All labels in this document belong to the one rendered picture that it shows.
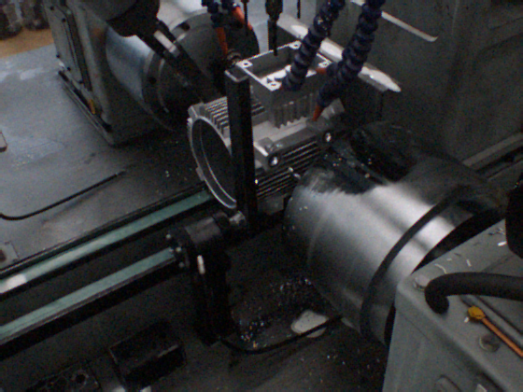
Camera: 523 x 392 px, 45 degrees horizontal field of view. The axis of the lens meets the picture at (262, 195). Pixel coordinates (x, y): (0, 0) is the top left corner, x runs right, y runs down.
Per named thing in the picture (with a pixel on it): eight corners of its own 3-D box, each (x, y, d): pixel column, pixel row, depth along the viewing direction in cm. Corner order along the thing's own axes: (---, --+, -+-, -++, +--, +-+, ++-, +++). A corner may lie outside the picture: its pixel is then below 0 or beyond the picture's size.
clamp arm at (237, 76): (251, 217, 93) (241, 63, 76) (262, 228, 91) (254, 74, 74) (232, 226, 91) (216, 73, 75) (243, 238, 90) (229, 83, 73)
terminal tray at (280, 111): (296, 78, 107) (296, 39, 102) (335, 105, 100) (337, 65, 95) (237, 102, 102) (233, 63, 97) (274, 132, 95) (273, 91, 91)
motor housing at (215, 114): (284, 139, 120) (282, 49, 107) (347, 191, 108) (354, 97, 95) (192, 178, 112) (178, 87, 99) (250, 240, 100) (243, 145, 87)
